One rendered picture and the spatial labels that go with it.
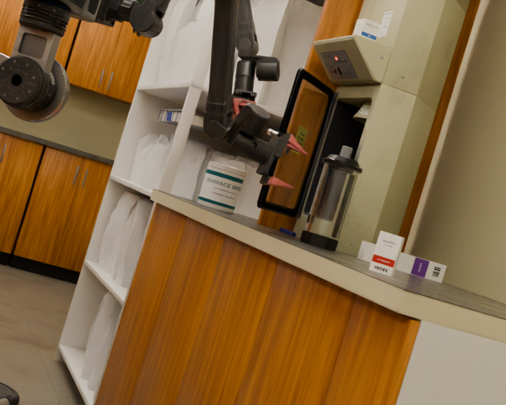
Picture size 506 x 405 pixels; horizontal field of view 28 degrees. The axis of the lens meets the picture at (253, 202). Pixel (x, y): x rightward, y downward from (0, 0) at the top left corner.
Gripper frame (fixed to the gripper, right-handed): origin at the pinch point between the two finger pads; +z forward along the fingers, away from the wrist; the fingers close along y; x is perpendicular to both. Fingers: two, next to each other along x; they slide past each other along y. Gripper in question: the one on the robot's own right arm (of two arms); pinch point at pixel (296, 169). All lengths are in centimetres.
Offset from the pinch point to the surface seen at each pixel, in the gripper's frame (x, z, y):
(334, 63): 21.0, 5.4, 37.3
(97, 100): 553, 22, 92
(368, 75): 2.0, 9.0, 32.6
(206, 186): 76, 1, -3
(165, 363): 38, 0, -61
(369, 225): 3.7, 26.9, -3.9
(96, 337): 173, 10, -66
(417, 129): 6.3, 30.7, 27.3
